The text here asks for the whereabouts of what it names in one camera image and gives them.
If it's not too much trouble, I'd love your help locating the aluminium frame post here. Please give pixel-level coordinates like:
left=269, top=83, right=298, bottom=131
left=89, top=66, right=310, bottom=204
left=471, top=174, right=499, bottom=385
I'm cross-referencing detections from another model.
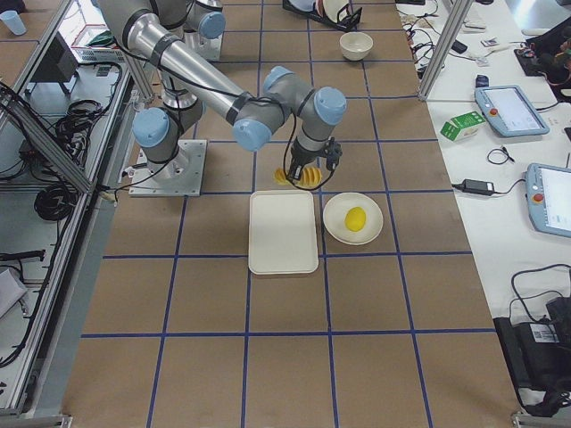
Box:
left=418, top=0, right=472, bottom=101

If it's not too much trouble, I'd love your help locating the black power adapter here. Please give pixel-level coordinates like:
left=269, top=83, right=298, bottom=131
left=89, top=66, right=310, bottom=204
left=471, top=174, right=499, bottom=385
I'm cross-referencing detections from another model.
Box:
left=462, top=178, right=495, bottom=196

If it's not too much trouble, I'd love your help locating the teach pendant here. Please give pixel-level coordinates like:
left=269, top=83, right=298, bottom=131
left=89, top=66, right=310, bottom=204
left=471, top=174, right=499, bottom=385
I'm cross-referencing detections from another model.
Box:
left=525, top=163, right=570, bottom=237
left=474, top=86, right=550, bottom=137

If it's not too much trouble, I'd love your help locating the white rectangular tray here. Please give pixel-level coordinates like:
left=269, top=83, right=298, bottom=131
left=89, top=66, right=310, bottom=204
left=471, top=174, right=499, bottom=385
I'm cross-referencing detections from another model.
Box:
left=248, top=190, right=319, bottom=276

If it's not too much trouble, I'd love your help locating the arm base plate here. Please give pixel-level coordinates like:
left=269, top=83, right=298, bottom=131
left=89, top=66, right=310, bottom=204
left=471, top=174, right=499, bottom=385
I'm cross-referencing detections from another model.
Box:
left=128, top=139, right=208, bottom=197

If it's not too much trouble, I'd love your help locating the yellow lemon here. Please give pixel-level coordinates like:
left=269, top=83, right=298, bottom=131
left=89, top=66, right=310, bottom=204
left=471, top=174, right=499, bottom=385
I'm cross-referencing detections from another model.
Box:
left=344, top=206, right=367, bottom=232

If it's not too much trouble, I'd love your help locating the cream plate in rack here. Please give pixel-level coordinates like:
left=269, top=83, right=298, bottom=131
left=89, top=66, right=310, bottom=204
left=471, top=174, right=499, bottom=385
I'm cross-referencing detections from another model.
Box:
left=322, top=0, right=350, bottom=23

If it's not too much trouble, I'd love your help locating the cream plate with lemon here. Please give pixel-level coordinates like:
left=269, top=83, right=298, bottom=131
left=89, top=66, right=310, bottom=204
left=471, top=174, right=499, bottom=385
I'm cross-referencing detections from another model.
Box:
left=323, top=193, right=384, bottom=245

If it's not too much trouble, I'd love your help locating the green white carton box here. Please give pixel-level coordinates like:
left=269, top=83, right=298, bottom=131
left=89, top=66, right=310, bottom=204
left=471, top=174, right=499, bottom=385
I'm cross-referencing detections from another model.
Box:
left=440, top=111, right=485, bottom=142

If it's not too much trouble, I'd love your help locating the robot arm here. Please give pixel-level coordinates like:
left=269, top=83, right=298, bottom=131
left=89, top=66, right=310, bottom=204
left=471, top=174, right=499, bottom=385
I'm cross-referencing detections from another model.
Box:
left=98, top=1, right=347, bottom=187

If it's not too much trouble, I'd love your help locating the teach pendant far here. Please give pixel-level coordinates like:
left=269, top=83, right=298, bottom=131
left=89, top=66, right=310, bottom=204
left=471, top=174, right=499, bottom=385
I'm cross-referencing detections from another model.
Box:
left=474, top=86, right=550, bottom=137

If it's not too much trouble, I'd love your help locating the blue plate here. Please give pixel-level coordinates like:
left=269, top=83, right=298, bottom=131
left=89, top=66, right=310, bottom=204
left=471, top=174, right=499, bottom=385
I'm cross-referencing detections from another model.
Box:
left=289, top=0, right=315, bottom=12

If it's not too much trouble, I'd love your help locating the white bowl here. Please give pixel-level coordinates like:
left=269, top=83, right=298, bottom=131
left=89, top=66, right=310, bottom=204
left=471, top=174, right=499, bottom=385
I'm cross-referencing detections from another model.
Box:
left=339, top=32, right=374, bottom=62

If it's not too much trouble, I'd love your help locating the black dish rack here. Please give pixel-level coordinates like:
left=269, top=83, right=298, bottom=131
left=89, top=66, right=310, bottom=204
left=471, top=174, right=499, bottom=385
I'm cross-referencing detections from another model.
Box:
left=282, top=0, right=362, bottom=32

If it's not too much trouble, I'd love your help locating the teach pendant near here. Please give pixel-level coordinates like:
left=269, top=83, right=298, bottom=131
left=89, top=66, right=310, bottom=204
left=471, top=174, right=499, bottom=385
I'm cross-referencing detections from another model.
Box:
left=525, top=163, right=570, bottom=237

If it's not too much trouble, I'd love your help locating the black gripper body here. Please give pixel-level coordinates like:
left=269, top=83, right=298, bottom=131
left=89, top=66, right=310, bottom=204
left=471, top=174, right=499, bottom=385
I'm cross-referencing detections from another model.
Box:
left=285, top=137, right=343, bottom=181

